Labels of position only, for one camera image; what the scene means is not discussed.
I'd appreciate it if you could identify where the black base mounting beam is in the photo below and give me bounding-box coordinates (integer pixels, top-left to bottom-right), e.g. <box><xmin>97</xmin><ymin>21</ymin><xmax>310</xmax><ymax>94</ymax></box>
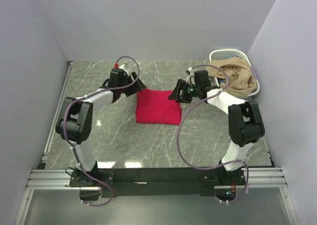
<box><xmin>69</xmin><ymin>168</ymin><xmax>246</xmax><ymax>201</ymax></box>

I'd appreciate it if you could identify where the red t-shirt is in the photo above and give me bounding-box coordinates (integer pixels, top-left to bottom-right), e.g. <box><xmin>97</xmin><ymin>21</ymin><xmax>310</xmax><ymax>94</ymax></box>
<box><xmin>135</xmin><ymin>89</ymin><xmax>182</xmax><ymax>125</ymax></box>

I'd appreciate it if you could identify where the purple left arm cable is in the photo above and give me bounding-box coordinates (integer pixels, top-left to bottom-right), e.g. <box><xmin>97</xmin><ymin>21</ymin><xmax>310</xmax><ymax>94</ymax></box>
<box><xmin>63</xmin><ymin>56</ymin><xmax>141</xmax><ymax>207</ymax></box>

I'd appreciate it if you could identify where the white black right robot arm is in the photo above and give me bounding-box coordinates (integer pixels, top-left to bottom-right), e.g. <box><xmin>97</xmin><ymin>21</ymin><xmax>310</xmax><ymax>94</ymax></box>
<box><xmin>168</xmin><ymin>70</ymin><xmax>265</xmax><ymax>185</ymax></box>

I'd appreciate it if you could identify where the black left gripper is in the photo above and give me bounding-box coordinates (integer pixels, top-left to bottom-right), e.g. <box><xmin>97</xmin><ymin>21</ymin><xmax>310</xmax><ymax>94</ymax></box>
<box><xmin>119</xmin><ymin>72</ymin><xmax>147</xmax><ymax>97</ymax></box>

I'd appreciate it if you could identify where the tan t-shirt in basket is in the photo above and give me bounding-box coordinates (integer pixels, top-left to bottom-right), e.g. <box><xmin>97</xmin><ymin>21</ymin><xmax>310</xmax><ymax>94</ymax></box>
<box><xmin>209</xmin><ymin>57</ymin><xmax>257</xmax><ymax>98</ymax></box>

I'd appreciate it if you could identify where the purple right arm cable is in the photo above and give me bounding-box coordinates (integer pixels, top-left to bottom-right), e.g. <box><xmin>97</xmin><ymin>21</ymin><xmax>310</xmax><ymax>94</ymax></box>
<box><xmin>176</xmin><ymin>65</ymin><xmax>249</xmax><ymax>206</ymax></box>

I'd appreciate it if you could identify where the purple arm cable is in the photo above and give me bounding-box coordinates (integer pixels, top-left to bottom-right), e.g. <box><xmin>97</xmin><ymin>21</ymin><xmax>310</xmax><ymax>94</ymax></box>
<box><xmin>63</xmin><ymin>56</ymin><xmax>141</xmax><ymax>207</ymax></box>
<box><xmin>176</xmin><ymin>65</ymin><xmax>249</xmax><ymax>206</ymax></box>

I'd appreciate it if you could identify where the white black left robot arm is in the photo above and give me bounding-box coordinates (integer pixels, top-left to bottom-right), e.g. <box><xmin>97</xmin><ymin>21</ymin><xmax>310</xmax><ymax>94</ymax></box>
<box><xmin>55</xmin><ymin>68</ymin><xmax>147</xmax><ymax>186</ymax></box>

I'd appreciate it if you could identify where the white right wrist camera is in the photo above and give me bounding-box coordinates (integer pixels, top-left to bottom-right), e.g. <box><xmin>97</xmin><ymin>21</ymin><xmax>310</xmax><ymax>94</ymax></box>
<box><xmin>186</xmin><ymin>67</ymin><xmax>195</xmax><ymax>85</ymax></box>

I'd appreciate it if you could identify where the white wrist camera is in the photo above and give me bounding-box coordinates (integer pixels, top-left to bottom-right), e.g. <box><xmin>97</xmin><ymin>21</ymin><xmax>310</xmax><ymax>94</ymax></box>
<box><xmin>114</xmin><ymin>63</ymin><xmax>129</xmax><ymax>73</ymax></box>
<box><xmin>186</xmin><ymin>67</ymin><xmax>195</xmax><ymax>85</ymax></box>

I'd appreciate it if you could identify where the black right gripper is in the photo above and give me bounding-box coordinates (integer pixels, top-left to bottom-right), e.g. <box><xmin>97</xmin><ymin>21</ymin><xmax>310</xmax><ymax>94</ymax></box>
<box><xmin>167</xmin><ymin>79</ymin><xmax>200</xmax><ymax>104</ymax></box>

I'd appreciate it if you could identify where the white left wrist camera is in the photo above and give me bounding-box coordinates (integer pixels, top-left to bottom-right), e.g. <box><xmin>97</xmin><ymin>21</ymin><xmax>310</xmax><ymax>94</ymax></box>
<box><xmin>114</xmin><ymin>63</ymin><xmax>129</xmax><ymax>73</ymax></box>

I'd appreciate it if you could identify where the aluminium frame rail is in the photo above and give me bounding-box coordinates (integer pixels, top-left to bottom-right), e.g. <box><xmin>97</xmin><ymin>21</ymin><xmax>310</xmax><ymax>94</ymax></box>
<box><xmin>25</xmin><ymin>168</ymin><xmax>287</xmax><ymax>190</ymax></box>

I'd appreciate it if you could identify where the white perforated laundry basket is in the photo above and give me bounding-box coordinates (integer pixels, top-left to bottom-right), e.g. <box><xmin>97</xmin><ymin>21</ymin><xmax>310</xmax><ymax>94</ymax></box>
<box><xmin>206</xmin><ymin>49</ymin><xmax>260</xmax><ymax>98</ymax></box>

